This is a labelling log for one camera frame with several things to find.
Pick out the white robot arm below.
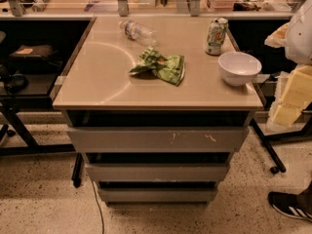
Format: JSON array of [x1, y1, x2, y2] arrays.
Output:
[[264, 0, 312, 128]]

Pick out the grey drawer cabinet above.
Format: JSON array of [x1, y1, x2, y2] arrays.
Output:
[[54, 17, 262, 190]]

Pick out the white bowl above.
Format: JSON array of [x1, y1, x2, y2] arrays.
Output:
[[218, 52, 262, 86]]

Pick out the grey top drawer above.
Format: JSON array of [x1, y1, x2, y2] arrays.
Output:
[[68, 127, 249, 153]]

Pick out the black floor cable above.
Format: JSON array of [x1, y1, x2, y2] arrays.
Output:
[[91, 180, 106, 234]]

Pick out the black headphones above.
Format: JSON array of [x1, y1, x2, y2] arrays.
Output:
[[4, 74, 28, 94]]

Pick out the black white sneaker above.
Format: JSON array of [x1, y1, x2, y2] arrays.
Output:
[[267, 191, 312, 221]]

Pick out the green white soda can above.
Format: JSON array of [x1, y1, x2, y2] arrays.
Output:
[[205, 18, 228, 56]]

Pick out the clear plastic water bottle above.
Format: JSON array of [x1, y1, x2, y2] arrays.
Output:
[[119, 19, 156, 46]]

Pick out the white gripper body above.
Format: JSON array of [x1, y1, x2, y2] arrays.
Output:
[[266, 64, 312, 132]]

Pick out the grey bottom drawer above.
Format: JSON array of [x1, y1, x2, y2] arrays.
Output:
[[97, 188, 217, 203]]

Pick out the grey middle drawer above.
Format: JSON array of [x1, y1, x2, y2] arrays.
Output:
[[85, 164, 229, 182]]

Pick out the grey drawer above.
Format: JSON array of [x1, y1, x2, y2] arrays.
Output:
[[85, 164, 229, 182], [68, 127, 249, 153], [97, 188, 217, 203]]

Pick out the green crumpled chip bag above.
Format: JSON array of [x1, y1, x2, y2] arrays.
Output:
[[130, 46, 185, 86]]

